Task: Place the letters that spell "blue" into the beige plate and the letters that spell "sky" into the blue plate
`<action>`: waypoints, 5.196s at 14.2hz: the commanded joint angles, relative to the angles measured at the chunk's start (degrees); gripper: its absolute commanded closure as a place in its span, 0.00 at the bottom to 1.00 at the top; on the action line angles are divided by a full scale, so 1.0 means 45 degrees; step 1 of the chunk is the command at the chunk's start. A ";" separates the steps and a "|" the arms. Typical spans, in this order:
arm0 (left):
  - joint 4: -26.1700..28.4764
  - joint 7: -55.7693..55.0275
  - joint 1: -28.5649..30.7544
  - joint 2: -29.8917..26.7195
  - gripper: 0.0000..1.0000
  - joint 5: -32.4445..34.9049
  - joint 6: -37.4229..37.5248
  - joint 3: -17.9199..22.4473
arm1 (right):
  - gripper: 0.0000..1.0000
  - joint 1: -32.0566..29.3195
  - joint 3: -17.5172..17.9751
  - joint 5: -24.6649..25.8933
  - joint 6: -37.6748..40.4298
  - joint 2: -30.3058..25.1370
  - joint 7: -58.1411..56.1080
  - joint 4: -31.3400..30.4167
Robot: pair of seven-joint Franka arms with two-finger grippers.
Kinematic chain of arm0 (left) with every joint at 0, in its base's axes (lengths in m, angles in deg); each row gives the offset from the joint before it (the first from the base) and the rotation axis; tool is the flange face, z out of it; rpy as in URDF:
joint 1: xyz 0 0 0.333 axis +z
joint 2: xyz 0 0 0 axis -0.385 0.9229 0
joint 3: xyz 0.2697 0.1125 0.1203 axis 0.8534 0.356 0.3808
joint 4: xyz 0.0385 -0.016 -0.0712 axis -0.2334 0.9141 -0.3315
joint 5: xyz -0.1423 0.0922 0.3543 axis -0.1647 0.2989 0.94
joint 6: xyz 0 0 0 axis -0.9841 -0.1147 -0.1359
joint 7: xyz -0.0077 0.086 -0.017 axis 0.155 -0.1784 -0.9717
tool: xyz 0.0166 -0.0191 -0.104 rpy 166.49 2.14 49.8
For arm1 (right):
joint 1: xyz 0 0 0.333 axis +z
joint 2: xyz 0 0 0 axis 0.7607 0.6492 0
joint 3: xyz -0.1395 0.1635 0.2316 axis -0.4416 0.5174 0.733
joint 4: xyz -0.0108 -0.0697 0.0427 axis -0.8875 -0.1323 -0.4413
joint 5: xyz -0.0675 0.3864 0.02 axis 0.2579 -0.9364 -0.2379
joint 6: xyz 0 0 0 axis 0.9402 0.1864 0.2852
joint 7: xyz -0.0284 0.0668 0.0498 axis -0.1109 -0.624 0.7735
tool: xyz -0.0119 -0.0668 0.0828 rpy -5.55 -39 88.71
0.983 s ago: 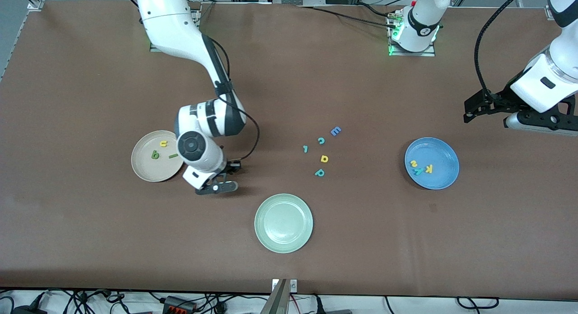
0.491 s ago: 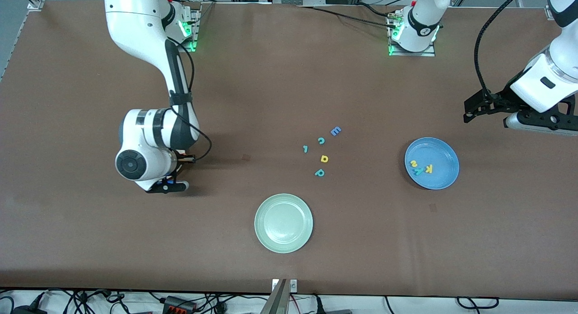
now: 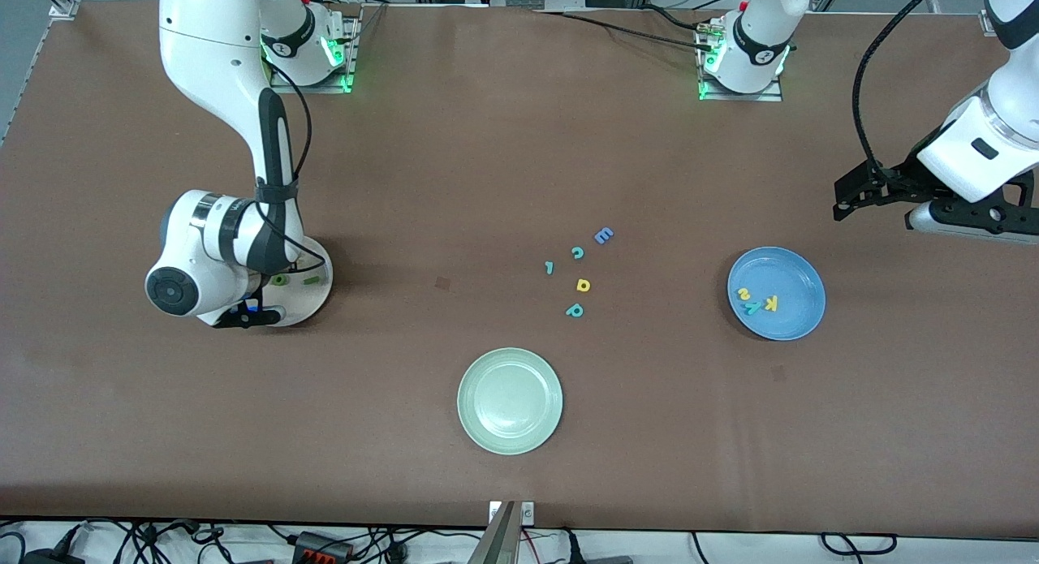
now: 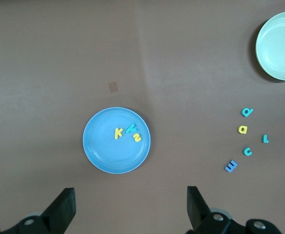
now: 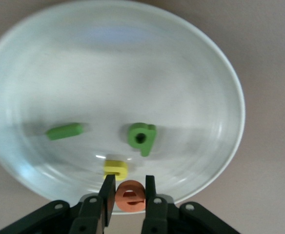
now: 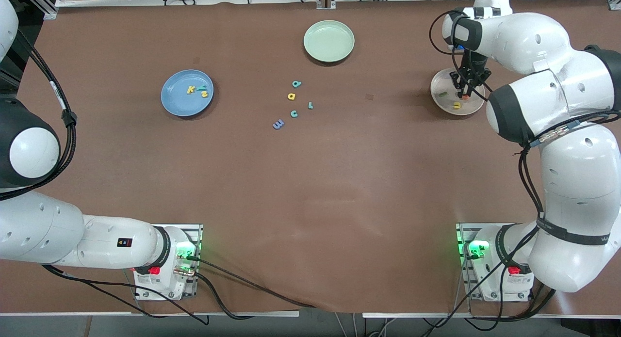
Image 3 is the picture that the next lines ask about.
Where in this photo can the aluminium camera post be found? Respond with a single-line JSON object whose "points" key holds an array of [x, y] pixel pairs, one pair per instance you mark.
{"points": [[499, 540]]}

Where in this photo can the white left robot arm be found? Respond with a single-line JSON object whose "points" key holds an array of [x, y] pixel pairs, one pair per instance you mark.
{"points": [[755, 36]]}

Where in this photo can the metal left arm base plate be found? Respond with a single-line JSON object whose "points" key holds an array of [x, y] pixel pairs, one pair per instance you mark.
{"points": [[771, 98]]}

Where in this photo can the blue plate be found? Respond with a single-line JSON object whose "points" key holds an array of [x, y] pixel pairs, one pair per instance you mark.
{"points": [[791, 272]]}

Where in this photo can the teal foam letter y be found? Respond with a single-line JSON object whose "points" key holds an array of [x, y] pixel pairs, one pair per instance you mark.
{"points": [[753, 307]]}

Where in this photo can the black orange power strip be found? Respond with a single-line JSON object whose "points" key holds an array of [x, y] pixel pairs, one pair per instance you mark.
{"points": [[321, 548]]}

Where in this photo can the pale green plate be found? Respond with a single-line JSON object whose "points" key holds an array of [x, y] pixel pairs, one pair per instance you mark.
{"points": [[510, 402]]}

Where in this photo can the beige brown plate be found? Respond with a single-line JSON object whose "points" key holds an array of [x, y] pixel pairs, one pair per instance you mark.
{"points": [[312, 300]]}

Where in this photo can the aluminium frame corner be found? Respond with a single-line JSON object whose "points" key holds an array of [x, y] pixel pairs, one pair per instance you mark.
{"points": [[63, 6]]}

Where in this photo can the perforated metal edge strip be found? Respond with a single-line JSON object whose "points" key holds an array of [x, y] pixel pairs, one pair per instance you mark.
{"points": [[31, 65]]}

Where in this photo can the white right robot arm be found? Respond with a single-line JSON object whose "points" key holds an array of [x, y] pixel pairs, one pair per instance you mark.
{"points": [[211, 45]]}

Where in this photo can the teal foam letter d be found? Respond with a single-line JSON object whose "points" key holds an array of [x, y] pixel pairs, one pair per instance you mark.
{"points": [[575, 313]]}

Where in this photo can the blue foam letter E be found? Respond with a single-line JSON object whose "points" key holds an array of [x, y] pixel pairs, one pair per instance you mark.
{"points": [[603, 236]]}

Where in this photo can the black left camera bracket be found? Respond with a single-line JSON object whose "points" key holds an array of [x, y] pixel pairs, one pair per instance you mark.
{"points": [[1006, 207]]}

